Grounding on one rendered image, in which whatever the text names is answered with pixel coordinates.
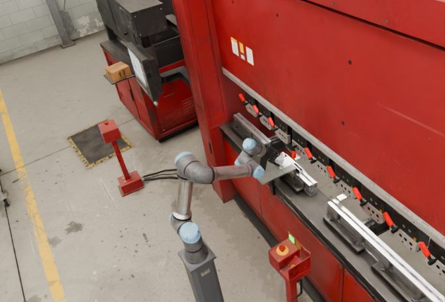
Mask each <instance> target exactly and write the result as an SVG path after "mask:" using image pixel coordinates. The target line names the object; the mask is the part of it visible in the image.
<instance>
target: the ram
mask: <svg viewBox="0 0 445 302"><path fill-rule="evenodd" d="M211 1H212V6H213V14H214V18H215V26H216V31H217V38H218V43H219V51H220V55H221V63H222V67H223V68H224V69H226V70H227V71H229V72H230V73H231V74H232V75H234V76H235V77H237V78H238V79H239V80H240V81H241V82H243V83H244V84H246V85H247V86H248V87H249V88H250V89H252V90H253V91H255V92H256V93H257V94H258V95H260V96H261V97H263V98H264V99H265V100H266V101H268V102H269V103H271V104H272V105H273V106H274V107H275V108H277V109H278V110H280V111H281V112H282V113H283V114H284V115H286V116H287V117H289V118H290V119H291V120H292V121H294V122H295V123H297V124H298V125H299V126H300V127H302V128H303V129H304V130H306V131H307V132H308V133H309V134H311V135H312V136H314V137H315V138H316V139H317V140H319V141H320V142H322V143H323V144H324V145H325V146H326V147H328V148H329V149H331V150H332V151H333V152H334V153H335V154H337V155H338V156H340V157H341V158H342V159H343V160H345V161H346V162H348V163H349V164H350V165H351V166H353V167H354V168H356V169H357V170H358V171H359V172H360V173H362V174H363V175H365V176H366V177H367V178H368V179H370V180H371V181H372V182H374V183H375V184H376V185H377V186H379V187H380V188H382V190H384V191H385V192H387V193H388V194H389V195H390V196H392V197H393V198H394V199H396V200H397V201H398V202H400V203H401V204H402V205H404V206H405V207H406V208H408V209H409V210H410V211H411V212H413V213H414V214H415V215H416V216H418V217H419V218H420V219H422V220H423V221H424V222H426V223H427V224H428V225H430V226H431V227H432V228H433V229H435V230H436V231H438V232H439V233H440V234H441V235H442V236H444V237H445V47H442V46H439V45H436V44H433V43H431V42H427V41H425V40H421V39H419V38H415V37H413V36H410V35H408V34H404V33H402V32H398V31H396V30H392V29H390V28H387V27H384V26H381V25H377V24H375V23H371V22H369V21H366V20H363V19H360V18H358V17H354V16H352V15H348V14H346V13H343V12H340V11H337V10H334V9H331V8H328V7H325V6H323V5H319V4H317V3H313V2H311V1H308V0H211ZM231 37H232V38H233V39H235V40H236V41H237V47H238V56H237V55H236V54H235V53H234V52H233V50H232V41H231ZM239 42H240V43H242V44H243V49H244V53H242V52H241V51H240V43H239ZM246 46H247V47H248V48H250V49H251V50H252V54H253V61H254V65H252V64H250V63H248V61H247V55H246ZM241 54H243V55H244V59H245V60H244V59H242V58H241ZM223 74H224V75H226V76H227V77H228V78H230V79H231V80H232V81H233V82H234V83H236V84H237V85H239V86H240V87H241V88H242V89H243V90H245V91H246V92H247V93H249V94H250V95H251V96H252V97H253V98H255V99H256V100H257V101H259V102H260V103H261V104H262V105H263V106H265V107H266V108H267V109H269V110H270V111H271V112H272V113H274V114H275V115H276V116H278V117H279V118H280V119H281V120H282V121H284V122H285V123H287V124H288V125H289V126H290V127H291V128H293V129H294V130H295V131H297V132H298V133H299V134H300V135H301V136H303V137H304V138H306V139H307V140H308V141H309V142H310V143H311V144H313V145H314V146H316V147H317V148H318V149H319V150H320V151H322V152H323V153H324V154H326V155H327V156H328V157H329V158H330V159H332V160H333V161H334V162H336V163H337V164H338V165H339V166H341V167H342V168H343V169H345V170H346V171H347V172H348V173H349V174H351V175H352V176H354V177H355V178H356V179H357V180H358V181H360V182H361V183H362V184H364V185H365V186H366V187H367V188H368V189H370V190H371V191H372V192H374V193H375V194H376V195H377V196H378V197H380V198H381V199H382V200H384V201H385V202H386V203H387V204H389V205H390V206H391V207H393V208H394V209H395V210H396V211H397V212H399V213H400V214H401V215H403V216H404V217H405V218H406V219H408V220H409V221H410V222H412V223H413V224H414V225H415V226H416V227H418V228H419V229H421V230H422V231H423V232H424V233H425V234H427V235H428V236H429V237H431V239H433V240H434V241H435V242H437V243H438V244H439V245H441V247H443V248H444V249H445V243H443V241H441V240H440V239H439V238H437V237H436V236H434V235H433V234H432V233H431V232H429V231H428V230H427V229H425V228H424V227H423V226H422V225H420V224H419V223H418V222H416V220H414V219H413V218H412V217H410V216H409V215H408V214H406V213H405V212H404V211H402V210H401V209H400V208H398V206H396V205H395V204H394V203H392V202H391V201H390V200H388V199H387V198H386V197H384V196H383V195H382V194H381V193H380V192H378V191H377V190H376V189H374V188H373V187H372V186H371V185H369V184H368V183H367V182H365V181H364V180H363V179H362V178H360V177H359V176H357V175H356V174H355V173H354V172H353V171H351V170H350V169H349V168H347V167H346V166H345V165H344V164H342V163H341V162H340V161H338V160H337V159H336V158H335V157H334V156H332V155H331V154H329V153H328V152H327V151H326V150H324V149H323V148H322V147H320V146H319V145H318V144H317V143H316V142H314V141H313V140H311V139H310V138H309V137H308V136H307V135H305V134H304V133H302V132H301V131H300V130H299V129H298V128H296V127H295V126H293V125H292V124H291V123H290V122H289V121H287V120H286V119H284V118H283V117H282V116H281V115H279V114H278V113H277V112H275V111H274V110H273V109H272V108H271V107H269V106H268V105H266V104H265V103H264V102H263V101H262V100H260V99H259V98H257V97H256V96H255V95H254V94H253V93H251V92H250V91H248V90H247V89H246V88H245V87H244V86H242V85H241V84H239V83H238V82H237V81H236V80H235V79H233V78H232V77H230V76H229V75H228V74H227V73H226V72H224V71H223Z"/></svg>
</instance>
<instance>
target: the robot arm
mask: <svg viewBox="0 0 445 302"><path fill-rule="evenodd" d="M242 146H243V148H244V149H243V151H242V152H241V153H240V155H239V156H238V157H237V159H236V161H235V163H234V164H235V165H234V166H221V167H214V168H213V167H212V166H204V165H203V164H202V163H201V162H200V161H199V160H198V159H197V158H196V157H195V156H194V155H193V154H192V153H190V152H182V153H181V154H179V155H178V156H177V157H176V158H175V166H176V167H177V177H178V178H179V183H178V191H177V203H176V209H175V210H174V211H173V212H172V214H171V215H170V224H171V226H172V227H173V229H174V230H175V231H176V233H177V234H178V236H179V237H180V238H181V240H182V242H183V245H184V248H185V250H184V258H185V260H186V262H187V263H189V264H193V265H196V264H200V263H202V262H204V261H205V260H206V259H207V257H208V255H209V251H208V248H207V246H206V245H205V244H204V243H203V240H202V237H201V231H200V228H199V227H198V225H197V224H195V223H193V222H192V220H191V216H192V212H191V211H190V206H191V196H192V189H193V182H194V183H213V182H214V181H216V180H223V179H233V178H240V177H249V176H253V177H254V178H256V179H260V178H261V177H262V176H263V175H264V171H265V170H266V164H267V161H269V162H270V163H272V164H274V165H276V166H278V167H281V168H283V167H284V166H282V164H283V161H284V159H281V160H278V159H276V158H277V157H279V156H280V154H279V153H278V152H277V151H276V150H275V149H274V148H272V147H271V146H268V145H267V144H266V145H265V146H263V145H261V144H260V143H258V142H256V141H255V140H252V139H251V138H247V139H246V140H245V141H244V142H243V145H242ZM254 154H255V155H257V156H259V157H261V158H260V165H259V164H257V163H256V162H255V161H254V160H253V159H252V157H253V155H254Z"/></svg>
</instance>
